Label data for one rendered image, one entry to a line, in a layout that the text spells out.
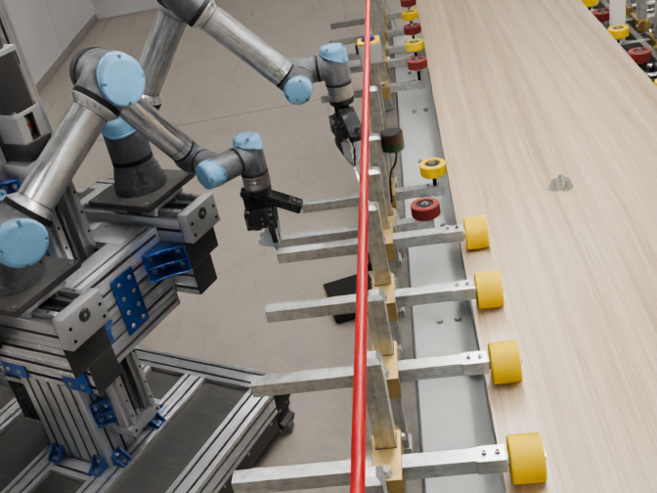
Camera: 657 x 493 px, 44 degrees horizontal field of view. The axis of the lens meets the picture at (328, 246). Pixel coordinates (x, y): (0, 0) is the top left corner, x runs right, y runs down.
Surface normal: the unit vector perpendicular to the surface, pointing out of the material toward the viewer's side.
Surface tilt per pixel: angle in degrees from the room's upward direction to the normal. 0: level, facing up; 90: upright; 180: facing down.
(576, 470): 0
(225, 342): 0
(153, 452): 0
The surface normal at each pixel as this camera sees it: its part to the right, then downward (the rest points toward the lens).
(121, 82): 0.71, 0.16
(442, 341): -0.18, -0.85
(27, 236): 0.58, 0.39
